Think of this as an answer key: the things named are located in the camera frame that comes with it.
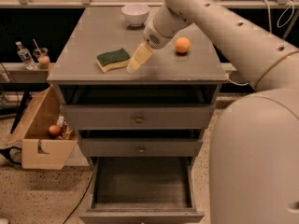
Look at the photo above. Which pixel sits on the green and yellow sponge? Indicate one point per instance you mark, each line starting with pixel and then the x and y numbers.
pixel 113 60

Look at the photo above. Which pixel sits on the grey middle drawer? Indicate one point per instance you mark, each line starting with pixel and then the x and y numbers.
pixel 96 147

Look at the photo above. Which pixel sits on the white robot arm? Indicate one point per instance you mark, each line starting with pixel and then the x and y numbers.
pixel 254 150

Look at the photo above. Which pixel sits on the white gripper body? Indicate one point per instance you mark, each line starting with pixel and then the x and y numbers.
pixel 154 36

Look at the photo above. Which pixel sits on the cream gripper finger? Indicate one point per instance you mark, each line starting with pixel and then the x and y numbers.
pixel 141 55

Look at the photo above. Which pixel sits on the red apple in box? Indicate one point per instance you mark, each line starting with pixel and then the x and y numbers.
pixel 54 130

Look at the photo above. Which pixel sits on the wooden box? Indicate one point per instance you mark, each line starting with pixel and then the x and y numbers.
pixel 38 149

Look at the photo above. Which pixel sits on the grey top drawer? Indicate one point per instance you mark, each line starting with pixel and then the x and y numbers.
pixel 132 117

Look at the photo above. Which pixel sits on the white bowl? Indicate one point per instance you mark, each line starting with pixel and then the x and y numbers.
pixel 135 14

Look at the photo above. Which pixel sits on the grey drawer cabinet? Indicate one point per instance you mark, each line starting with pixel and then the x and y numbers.
pixel 166 79

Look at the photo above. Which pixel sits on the grey open bottom drawer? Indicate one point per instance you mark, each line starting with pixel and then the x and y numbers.
pixel 148 190

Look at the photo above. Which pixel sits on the orange fruit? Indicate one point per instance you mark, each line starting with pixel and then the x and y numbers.
pixel 182 45

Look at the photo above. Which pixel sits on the clear plastic water bottle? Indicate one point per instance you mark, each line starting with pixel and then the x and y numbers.
pixel 25 56

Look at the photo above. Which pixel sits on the plastic cup with straw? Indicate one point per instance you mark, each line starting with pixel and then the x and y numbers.
pixel 42 56

